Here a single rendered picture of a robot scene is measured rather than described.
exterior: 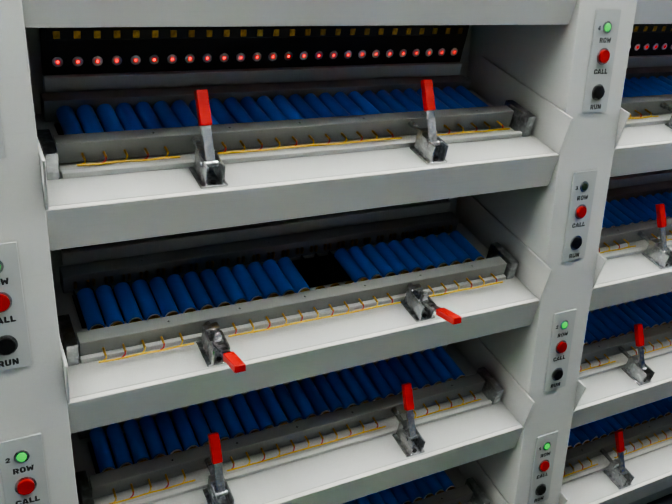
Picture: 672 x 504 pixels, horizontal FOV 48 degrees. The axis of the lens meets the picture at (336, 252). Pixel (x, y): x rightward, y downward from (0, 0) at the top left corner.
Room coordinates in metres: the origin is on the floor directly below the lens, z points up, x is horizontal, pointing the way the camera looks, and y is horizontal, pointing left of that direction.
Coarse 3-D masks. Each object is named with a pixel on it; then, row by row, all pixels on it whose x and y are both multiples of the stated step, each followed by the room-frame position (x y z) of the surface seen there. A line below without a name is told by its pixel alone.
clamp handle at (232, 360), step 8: (216, 336) 0.72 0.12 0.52; (216, 344) 0.72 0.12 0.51; (224, 344) 0.72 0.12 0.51; (224, 352) 0.70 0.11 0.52; (232, 352) 0.69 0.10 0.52; (224, 360) 0.69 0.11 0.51; (232, 360) 0.67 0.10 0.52; (240, 360) 0.67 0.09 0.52; (232, 368) 0.67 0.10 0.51; (240, 368) 0.66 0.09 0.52
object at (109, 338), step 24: (456, 264) 0.93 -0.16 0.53; (480, 264) 0.94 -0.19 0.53; (504, 264) 0.95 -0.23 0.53; (336, 288) 0.84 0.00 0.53; (360, 288) 0.85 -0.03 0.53; (384, 288) 0.86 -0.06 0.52; (192, 312) 0.76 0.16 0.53; (216, 312) 0.77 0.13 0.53; (240, 312) 0.77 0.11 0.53; (264, 312) 0.79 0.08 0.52; (288, 312) 0.80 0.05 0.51; (96, 336) 0.70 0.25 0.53; (120, 336) 0.71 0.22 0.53; (144, 336) 0.72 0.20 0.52; (168, 336) 0.74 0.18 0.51
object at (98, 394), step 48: (144, 240) 0.85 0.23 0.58; (192, 240) 0.88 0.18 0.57; (480, 240) 1.04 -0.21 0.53; (96, 288) 0.81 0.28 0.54; (480, 288) 0.93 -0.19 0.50; (528, 288) 0.94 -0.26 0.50; (240, 336) 0.77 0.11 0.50; (288, 336) 0.78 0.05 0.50; (336, 336) 0.79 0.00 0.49; (384, 336) 0.81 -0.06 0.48; (432, 336) 0.85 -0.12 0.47; (480, 336) 0.89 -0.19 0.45; (96, 384) 0.66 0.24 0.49; (144, 384) 0.67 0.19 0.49; (192, 384) 0.70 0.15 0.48; (240, 384) 0.73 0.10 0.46
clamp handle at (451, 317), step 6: (426, 294) 0.85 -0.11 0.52; (420, 300) 0.85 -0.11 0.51; (426, 300) 0.85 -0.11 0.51; (426, 306) 0.84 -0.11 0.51; (432, 306) 0.83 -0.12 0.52; (438, 306) 0.83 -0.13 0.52; (438, 312) 0.81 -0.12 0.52; (444, 312) 0.80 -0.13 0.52; (450, 312) 0.80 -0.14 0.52; (444, 318) 0.80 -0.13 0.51; (450, 318) 0.79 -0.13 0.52; (456, 318) 0.79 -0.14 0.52
